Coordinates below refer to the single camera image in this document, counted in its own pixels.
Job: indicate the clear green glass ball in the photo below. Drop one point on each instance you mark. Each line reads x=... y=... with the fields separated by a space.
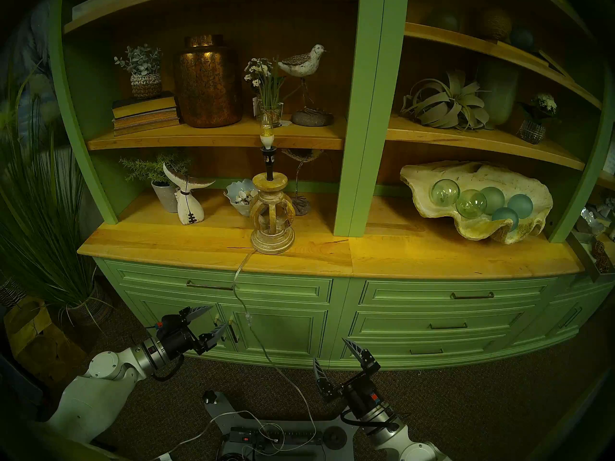
x=471 y=204
x=444 y=192

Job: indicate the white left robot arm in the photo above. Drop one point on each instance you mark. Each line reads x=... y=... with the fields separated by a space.
x=96 y=397

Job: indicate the pale blue wavy bowl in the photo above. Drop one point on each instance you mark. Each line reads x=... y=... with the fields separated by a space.
x=235 y=196

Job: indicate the woven basket planter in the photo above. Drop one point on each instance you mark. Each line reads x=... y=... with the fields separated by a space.
x=89 y=311

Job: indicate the black power strip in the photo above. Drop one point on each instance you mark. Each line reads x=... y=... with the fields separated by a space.
x=288 y=438

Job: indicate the shorebird figurine on stone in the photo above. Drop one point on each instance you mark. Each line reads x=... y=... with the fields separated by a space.
x=300 y=64

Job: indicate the tall green glass vase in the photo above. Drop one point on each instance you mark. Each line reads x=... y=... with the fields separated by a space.
x=499 y=95

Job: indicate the green wooden shelf cabinet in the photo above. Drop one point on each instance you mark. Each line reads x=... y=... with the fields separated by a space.
x=370 y=128

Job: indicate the small plant in woven pot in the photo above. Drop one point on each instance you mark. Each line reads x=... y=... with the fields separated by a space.
x=145 y=84

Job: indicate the large copper metal vase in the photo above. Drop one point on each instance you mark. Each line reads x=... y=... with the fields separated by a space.
x=206 y=85

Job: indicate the old book yellowed pages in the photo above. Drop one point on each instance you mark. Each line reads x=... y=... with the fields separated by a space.
x=144 y=105
x=149 y=127
x=146 y=119

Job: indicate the dark blue decor ball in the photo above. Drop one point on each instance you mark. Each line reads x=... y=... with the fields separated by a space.
x=522 y=39

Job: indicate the tall green grass plant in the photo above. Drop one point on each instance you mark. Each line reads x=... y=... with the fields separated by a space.
x=43 y=224

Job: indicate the dark green decor ball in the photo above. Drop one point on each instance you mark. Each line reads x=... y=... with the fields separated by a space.
x=444 y=20

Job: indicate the frosted teal glass ball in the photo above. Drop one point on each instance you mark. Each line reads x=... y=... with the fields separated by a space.
x=495 y=198
x=521 y=205
x=505 y=220

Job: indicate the white flowers in glass vase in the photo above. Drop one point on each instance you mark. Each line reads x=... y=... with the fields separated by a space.
x=269 y=88

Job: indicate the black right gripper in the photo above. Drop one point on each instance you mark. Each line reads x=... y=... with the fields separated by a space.
x=358 y=395

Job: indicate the giant clam shell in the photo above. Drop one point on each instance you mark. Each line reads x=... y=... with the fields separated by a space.
x=480 y=229

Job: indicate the white whale tail figurine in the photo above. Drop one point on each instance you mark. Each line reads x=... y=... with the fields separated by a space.
x=190 y=210

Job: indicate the herb plant in grey pot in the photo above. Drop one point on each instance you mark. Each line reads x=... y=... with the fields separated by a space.
x=166 y=196

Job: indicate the grey air plant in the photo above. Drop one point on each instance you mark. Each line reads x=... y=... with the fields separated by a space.
x=447 y=104

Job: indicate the candle shaped light bulb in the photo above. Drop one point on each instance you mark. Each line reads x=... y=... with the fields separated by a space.
x=267 y=139

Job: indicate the dark long-legged bird figurine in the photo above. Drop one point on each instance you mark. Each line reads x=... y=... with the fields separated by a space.
x=301 y=206

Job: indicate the small plant in crystal vase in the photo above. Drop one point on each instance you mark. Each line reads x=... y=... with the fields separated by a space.
x=532 y=131

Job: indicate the carved wooden table lamp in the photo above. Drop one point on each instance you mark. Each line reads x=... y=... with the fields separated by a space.
x=271 y=241

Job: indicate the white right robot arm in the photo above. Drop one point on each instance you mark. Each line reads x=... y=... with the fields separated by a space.
x=399 y=441

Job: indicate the brown woven decor ball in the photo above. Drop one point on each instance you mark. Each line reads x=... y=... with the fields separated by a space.
x=494 y=24

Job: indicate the striped woven basket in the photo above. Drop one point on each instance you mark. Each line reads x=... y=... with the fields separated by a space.
x=9 y=294

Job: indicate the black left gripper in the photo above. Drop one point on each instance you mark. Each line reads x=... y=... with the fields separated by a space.
x=178 y=337

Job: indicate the blue wall picture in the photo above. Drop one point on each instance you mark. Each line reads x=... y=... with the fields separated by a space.
x=29 y=37

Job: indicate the dark wooden tray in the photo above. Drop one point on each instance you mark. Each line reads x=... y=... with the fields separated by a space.
x=584 y=256

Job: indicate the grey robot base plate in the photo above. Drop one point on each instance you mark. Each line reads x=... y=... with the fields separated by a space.
x=226 y=417

